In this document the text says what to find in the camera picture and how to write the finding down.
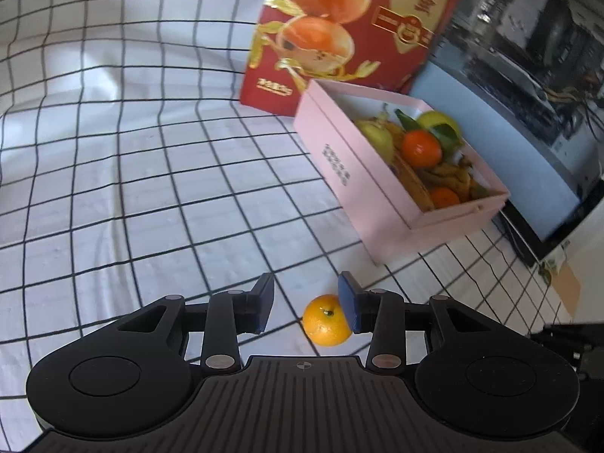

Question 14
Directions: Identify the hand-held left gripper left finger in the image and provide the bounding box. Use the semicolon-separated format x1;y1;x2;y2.
116;272;276;374

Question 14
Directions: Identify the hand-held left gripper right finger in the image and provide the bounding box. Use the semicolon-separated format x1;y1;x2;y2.
337;271;497;374

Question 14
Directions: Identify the small orange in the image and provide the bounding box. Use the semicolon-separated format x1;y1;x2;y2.
303;294;353;346
430;187;461;209

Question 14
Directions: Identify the pink cardboard box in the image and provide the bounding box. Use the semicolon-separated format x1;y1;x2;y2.
293;79;511;266

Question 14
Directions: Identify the yellow banana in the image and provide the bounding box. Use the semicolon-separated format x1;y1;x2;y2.
418;156;473;201
389;151;435;211

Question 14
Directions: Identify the yellow-green guava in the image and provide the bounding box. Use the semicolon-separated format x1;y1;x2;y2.
355;118;394;163
416;111;461;149

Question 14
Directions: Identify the red tangerine with leaves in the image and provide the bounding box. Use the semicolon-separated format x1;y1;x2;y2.
395;109;463;168

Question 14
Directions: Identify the white checked tablecloth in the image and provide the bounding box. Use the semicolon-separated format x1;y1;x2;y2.
0;0;574;453

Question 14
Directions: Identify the red printed package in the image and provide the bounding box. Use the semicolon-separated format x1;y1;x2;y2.
240;0;475;116

